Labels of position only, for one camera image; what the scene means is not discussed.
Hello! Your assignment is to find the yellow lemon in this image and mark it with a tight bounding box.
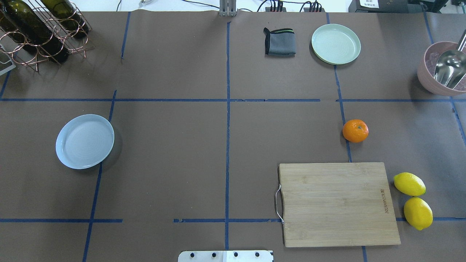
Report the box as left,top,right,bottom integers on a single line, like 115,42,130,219
393,172,426,197
403,197,433,231

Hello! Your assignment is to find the dark wine bottle right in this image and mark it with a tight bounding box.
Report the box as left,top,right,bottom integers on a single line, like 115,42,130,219
41,0,89,39

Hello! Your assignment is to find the upper yellow lemon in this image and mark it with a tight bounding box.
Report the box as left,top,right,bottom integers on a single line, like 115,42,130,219
393,172,426,197

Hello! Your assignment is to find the light blue plate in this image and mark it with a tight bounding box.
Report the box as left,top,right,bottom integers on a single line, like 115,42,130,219
55,114,115,170

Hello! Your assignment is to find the lower yellow lemon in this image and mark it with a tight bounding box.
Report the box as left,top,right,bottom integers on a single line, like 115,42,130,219
403,197,433,231

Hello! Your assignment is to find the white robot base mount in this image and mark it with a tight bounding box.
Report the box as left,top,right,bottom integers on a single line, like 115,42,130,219
178,250,274,262

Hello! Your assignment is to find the bamboo cutting board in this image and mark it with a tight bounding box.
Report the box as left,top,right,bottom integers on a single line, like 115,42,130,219
279,162,401,248

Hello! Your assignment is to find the orange fruit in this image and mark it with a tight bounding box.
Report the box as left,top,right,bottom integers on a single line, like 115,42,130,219
342,119,369,143

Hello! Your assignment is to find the grey folded cloth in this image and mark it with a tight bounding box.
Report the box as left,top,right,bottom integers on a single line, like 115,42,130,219
263,28,296,57

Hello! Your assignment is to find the dark wine bottle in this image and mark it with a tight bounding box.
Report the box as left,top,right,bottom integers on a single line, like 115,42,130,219
1,0,69,64
41,0,89,39

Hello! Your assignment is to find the metal scoop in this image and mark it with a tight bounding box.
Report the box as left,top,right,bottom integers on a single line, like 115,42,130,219
433,31,466,89

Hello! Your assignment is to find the grey camera pole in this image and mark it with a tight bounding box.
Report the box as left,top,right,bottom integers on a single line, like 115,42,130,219
219,0,237,17

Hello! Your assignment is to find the pink bowl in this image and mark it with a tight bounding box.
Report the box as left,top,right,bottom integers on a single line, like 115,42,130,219
417,41,465,96

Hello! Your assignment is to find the copper wire wine rack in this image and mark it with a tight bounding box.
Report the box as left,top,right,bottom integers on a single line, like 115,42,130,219
1,0,95,71

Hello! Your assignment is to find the dark wine bottle left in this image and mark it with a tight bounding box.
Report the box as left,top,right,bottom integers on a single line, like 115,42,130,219
1,0,69,64

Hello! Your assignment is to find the light green plate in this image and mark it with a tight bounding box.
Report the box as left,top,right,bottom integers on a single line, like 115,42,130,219
311,24,362,65

